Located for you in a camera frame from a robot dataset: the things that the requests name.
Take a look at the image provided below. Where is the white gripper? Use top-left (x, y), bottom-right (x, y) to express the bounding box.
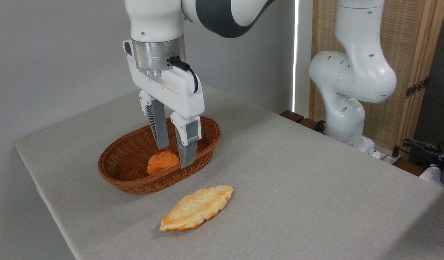
top-left (122, 40), bottom-right (205, 169)

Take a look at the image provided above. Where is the large golden bread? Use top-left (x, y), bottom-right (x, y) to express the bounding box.
top-left (159, 185), bottom-right (233, 232)

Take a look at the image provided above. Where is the brown wicker oval basket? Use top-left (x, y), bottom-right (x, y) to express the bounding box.
top-left (98, 116), bottom-right (221, 195)

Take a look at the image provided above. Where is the small orange braided bun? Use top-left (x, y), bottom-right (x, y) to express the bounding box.
top-left (147, 151), bottom-right (180, 177)

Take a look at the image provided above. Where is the dark brown wooden bench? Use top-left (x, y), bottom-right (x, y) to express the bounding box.
top-left (280, 110), bottom-right (328, 135)

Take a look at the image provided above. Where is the grey tablecloth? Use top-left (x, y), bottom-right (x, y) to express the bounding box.
top-left (15, 85), bottom-right (444, 260)

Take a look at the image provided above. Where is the white power strip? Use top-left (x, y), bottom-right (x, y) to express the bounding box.
top-left (373, 152), bottom-right (403, 165)

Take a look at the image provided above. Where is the bamboo folding screen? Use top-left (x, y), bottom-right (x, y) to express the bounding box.
top-left (309, 0), bottom-right (444, 153)

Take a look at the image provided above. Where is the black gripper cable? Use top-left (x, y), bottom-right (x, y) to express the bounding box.
top-left (169, 56), bottom-right (199, 94)

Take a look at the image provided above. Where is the bundle of dark cables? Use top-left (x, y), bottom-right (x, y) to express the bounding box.
top-left (402, 138), bottom-right (444, 164)

